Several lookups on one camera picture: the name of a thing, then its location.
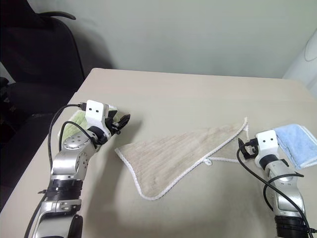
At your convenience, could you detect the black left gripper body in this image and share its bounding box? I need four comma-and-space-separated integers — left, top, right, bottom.
105, 110, 122, 136

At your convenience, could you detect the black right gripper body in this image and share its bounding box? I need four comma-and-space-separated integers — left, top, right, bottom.
246, 139, 259, 156

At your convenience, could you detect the green cloth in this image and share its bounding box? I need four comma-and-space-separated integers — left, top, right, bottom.
57, 105, 127, 152

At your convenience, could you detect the blue cloth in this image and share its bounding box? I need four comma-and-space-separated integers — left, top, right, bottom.
274, 123, 317, 171

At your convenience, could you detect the beige towel with white edging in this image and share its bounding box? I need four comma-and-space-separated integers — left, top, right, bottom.
114, 117, 249, 202

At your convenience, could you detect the black office chair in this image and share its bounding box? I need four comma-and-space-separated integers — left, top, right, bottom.
0, 0, 86, 208

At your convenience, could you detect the white round appliance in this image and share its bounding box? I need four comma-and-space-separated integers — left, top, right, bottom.
281, 31, 317, 96

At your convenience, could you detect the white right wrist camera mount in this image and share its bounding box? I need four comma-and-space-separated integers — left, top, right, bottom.
256, 130, 280, 160

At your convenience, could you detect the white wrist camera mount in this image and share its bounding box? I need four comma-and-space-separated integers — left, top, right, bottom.
256, 130, 280, 160
83, 100, 112, 138

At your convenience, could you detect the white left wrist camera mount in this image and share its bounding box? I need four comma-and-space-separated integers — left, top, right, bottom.
83, 100, 112, 138

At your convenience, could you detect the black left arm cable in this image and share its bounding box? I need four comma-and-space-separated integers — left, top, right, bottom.
47, 102, 87, 167

